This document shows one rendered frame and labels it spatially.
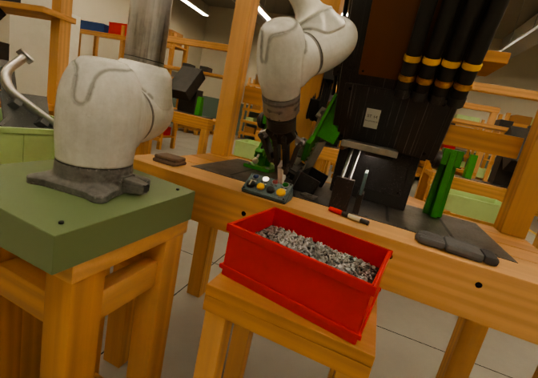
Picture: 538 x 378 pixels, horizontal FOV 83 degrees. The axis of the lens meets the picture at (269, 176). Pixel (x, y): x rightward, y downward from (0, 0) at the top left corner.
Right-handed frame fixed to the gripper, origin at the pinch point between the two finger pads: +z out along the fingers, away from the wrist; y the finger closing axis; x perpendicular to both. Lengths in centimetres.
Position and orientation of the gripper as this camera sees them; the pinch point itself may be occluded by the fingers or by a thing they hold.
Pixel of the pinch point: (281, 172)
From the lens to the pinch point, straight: 89.3
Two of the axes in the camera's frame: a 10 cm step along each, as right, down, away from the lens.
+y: 9.2, 2.6, -3.1
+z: 0.4, 7.1, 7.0
